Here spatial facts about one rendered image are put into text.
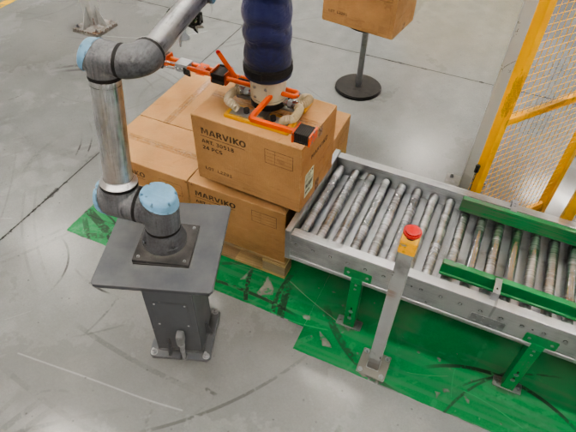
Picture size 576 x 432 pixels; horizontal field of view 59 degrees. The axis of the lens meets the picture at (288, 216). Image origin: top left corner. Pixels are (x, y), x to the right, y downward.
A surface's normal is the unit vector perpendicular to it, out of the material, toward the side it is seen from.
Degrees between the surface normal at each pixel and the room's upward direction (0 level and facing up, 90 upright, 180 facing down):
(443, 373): 0
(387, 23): 90
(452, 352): 0
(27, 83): 0
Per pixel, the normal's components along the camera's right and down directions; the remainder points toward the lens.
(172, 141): 0.02, -0.70
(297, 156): -0.46, 0.64
